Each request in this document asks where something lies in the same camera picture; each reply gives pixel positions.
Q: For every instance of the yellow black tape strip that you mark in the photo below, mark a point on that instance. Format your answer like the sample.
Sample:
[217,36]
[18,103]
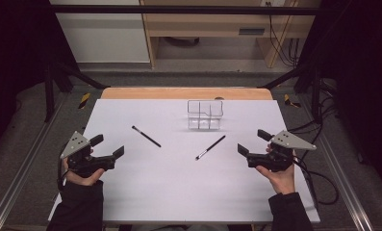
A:
[288,100]
[84,100]

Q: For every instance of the white cabinet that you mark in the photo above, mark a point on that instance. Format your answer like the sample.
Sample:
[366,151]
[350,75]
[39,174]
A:
[105,38]

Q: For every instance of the grey desk label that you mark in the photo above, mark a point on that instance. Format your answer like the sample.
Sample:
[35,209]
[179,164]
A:
[251,31]

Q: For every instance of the wooden table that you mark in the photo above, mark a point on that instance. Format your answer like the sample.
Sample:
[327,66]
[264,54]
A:
[163,93]

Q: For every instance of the black frame crossbar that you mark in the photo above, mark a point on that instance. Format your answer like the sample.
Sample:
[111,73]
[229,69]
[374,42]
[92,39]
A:
[179,9]

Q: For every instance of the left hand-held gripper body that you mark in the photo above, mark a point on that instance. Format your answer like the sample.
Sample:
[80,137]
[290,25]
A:
[95,162]

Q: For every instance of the light wooden desk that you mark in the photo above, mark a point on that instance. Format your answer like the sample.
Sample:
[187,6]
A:
[211,22]

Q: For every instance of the white table cover board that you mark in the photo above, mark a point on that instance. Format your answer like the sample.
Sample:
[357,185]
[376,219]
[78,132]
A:
[179,186]

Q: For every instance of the black frame brace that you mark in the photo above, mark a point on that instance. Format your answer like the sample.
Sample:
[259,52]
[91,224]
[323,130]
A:
[281,78]
[82,76]

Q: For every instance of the person's right hand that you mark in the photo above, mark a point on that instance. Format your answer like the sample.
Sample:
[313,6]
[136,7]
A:
[281,181]

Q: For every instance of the person's left hand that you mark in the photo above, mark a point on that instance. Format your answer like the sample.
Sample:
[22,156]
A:
[82,180]

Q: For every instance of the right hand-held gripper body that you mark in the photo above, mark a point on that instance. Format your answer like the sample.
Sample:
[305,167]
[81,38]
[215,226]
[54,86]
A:
[272,160]

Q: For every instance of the black frame post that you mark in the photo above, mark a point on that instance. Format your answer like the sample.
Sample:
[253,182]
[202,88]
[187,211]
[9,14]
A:
[316,96]
[49,96]

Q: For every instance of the clear acrylic organizer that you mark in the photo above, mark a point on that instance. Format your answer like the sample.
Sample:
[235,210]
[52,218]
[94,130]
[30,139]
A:
[204,123]

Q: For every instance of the black curtain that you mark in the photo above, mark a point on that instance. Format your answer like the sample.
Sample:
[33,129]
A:
[365,64]
[15,48]

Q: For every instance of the aluminium floor rail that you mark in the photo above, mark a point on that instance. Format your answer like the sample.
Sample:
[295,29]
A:
[355,205]
[5,205]

